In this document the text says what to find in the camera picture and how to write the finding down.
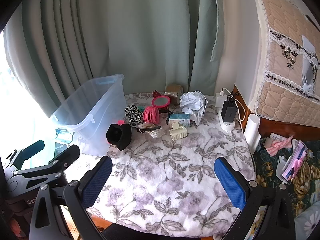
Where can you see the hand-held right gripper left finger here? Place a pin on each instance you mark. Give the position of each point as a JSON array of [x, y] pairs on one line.
[[96, 182]]

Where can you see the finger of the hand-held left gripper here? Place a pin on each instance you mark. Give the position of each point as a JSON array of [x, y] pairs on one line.
[[30, 147], [67, 155]]

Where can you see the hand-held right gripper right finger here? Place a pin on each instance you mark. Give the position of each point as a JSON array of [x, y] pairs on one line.
[[230, 185]]

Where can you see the clear plastic storage bin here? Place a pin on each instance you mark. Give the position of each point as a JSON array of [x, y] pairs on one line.
[[87, 110]]

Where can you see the black cloth hair band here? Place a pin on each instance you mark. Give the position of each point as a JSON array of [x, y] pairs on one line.
[[120, 137]]

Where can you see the pink hair roller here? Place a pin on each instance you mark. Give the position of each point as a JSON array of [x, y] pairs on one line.
[[120, 122]]

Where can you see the cream hair claw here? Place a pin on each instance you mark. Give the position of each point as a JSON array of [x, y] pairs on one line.
[[178, 133]]

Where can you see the bag of cotton swabs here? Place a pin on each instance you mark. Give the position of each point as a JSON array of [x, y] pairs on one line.
[[146, 125]]

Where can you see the long black hair clip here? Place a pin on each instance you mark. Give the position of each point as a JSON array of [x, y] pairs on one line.
[[150, 129]]

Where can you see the leopard print scrunchie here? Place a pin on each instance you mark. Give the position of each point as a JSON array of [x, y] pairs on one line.
[[132, 115]]

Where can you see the small blue white box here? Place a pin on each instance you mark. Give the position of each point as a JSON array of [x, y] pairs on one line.
[[180, 118]]

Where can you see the teal bangle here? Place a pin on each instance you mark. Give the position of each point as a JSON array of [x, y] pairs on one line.
[[143, 108], [140, 109]]

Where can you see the stack of pink bangles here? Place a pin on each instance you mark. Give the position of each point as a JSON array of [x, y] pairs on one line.
[[150, 115]]

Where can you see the white paper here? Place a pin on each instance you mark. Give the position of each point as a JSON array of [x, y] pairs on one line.
[[192, 105]]

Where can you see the pink round mirror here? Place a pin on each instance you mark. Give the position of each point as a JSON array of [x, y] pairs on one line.
[[161, 102]]

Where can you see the dark red hair claw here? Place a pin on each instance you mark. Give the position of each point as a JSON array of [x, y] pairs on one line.
[[156, 93]]

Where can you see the brown tape roll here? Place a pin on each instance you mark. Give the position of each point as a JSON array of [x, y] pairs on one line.
[[173, 91]]

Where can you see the dark floral bedsheet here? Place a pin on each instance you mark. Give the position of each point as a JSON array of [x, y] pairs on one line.
[[270, 170]]

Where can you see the white cylinder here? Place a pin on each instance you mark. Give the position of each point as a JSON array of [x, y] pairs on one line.
[[252, 135]]

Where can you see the white phone stand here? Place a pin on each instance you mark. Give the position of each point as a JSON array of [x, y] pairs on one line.
[[282, 163]]

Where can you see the white power strip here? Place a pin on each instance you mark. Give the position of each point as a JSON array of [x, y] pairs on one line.
[[228, 127]]

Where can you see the pink cloth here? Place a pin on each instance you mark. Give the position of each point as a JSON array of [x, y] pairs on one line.
[[280, 146]]

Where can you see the grey floral fleece blanket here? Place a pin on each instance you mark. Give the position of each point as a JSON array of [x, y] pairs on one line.
[[162, 175]]

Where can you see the white paper packet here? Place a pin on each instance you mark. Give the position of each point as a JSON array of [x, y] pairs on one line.
[[277, 138]]

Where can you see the smartphone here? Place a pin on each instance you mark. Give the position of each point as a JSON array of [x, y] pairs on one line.
[[295, 162]]

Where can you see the black charger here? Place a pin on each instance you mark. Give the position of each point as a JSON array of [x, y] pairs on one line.
[[228, 112]]

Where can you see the white charger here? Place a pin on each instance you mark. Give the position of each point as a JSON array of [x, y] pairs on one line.
[[220, 100]]

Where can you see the light blue floral pillow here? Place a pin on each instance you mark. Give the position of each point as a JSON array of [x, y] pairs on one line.
[[308, 222]]

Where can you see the beige quilted cover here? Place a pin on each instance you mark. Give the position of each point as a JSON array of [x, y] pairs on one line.
[[287, 100]]

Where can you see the pale green curtain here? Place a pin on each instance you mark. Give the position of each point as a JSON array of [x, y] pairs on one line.
[[137, 30]]

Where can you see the white papers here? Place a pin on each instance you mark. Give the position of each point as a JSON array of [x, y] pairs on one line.
[[308, 65]]

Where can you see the wooden bed frame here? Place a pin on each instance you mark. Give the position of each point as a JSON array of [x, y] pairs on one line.
[[275, 127]]

